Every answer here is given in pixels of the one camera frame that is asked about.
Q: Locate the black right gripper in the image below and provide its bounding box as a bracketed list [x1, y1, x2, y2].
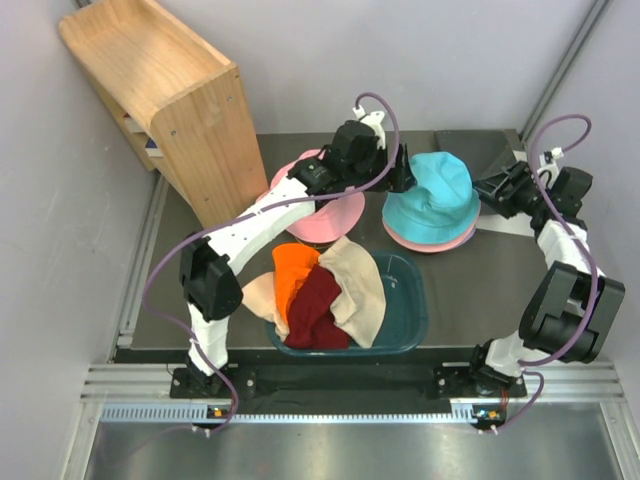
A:
[470, 161, 552, 220]

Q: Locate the beige bucket hat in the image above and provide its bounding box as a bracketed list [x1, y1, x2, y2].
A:
[319, 236, 387, 349]

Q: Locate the peach bucket hat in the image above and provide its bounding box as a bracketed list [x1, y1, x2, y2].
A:
[242, 272, 290, 341]

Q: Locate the aluminium frame rail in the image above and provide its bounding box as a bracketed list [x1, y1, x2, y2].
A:
[63, 350, 639, 479]

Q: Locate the gold wire hat stand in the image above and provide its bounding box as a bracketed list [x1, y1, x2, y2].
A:
[295, 238, 334, 251]

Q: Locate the turquoise bucket hat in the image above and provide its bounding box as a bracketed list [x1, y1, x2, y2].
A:
[382, 152, 480, 245]

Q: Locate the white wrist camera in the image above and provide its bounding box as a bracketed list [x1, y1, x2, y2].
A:
[352, 106, 386, 149]
[537, 147, 564, 188]

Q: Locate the dark red bucket hat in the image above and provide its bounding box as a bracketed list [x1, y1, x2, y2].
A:
[284, 265, 350, 350]

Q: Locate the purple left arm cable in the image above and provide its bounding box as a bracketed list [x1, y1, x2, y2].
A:
[142, 92, 401, 434]

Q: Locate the wooden shelf unit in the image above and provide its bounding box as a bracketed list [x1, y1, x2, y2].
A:
[59, 1, 267, 227]

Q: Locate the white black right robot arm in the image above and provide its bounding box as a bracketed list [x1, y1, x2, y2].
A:
[466, 161, 625, 396]

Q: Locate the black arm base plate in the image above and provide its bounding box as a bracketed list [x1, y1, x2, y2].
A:
[169, 363, 526, 401]

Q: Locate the light pink bucket hat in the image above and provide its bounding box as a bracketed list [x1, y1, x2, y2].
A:
[382, 221, 476, 254]

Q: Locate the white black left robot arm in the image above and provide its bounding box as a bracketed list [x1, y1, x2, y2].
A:
[180, 111, 481, 397]

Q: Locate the orange bucket hat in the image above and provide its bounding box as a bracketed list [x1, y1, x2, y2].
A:
[272, 243, 320, 324]

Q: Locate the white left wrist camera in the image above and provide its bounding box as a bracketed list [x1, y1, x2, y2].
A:
[352, 106, 386, 149]

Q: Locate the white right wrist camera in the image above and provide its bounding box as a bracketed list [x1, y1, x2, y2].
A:
[537, 147, 564, 188]

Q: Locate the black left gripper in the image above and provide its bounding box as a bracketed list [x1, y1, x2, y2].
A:
[343, 140, 414, 193]

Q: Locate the teal plastic basin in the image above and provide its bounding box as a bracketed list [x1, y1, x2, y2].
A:
[266, 251, 428, 358]

